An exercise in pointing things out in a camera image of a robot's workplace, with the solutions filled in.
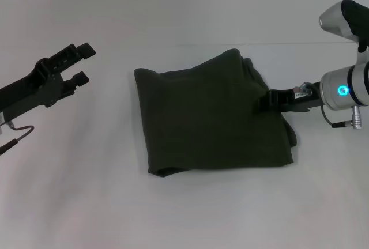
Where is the dark right gripper cable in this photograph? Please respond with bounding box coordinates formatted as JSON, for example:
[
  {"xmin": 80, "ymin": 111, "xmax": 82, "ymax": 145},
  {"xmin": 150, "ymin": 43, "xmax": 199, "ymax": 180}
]
[{"xmin": 293, "ymin": 82, "xmax": 363, "ymax": 131}]

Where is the dark gripper cable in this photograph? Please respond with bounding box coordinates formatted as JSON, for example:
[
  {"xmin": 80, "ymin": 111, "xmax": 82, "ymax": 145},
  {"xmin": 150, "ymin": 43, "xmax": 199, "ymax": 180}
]
[
  {"xmin": 0, "ymin": 124, "xmax": 36, "ymax": 156},
  {"xmin": 293, "ymin": 82, "xmax": 363, "ymax": 131}
]

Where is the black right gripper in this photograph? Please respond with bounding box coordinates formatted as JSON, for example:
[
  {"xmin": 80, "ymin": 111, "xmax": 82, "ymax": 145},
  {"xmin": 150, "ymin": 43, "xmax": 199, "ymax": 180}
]
[{"xmin": 257, "ymin": 81, "xmax": 324, "ymax": 115}]

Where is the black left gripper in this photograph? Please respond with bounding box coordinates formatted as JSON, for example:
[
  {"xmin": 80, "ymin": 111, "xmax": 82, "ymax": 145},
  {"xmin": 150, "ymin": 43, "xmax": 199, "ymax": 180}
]
[{"xmin": 0, "ymin": 41, "xmax": 97, "ymax": 120}]

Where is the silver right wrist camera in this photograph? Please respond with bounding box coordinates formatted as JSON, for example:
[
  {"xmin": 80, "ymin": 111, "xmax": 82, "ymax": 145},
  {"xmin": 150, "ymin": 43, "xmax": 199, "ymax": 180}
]
[{"xmin": 318, "ymin": 0, "xmax": 369, "ymax": 66}]

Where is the dark left gripper cable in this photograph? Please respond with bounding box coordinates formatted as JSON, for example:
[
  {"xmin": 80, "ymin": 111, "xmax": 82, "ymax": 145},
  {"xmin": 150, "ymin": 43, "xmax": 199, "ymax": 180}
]
[{"xmin": 0, "ymin": 124, "xmax": 36, "ymax": 156}]

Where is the dark green FREE! t-shirt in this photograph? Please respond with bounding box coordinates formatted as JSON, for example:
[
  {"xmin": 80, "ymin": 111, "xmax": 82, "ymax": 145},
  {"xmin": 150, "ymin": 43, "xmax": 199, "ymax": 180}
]
[{"xmin": 133, "ymin": 47, "xmax": 300, "ymax": 179}]

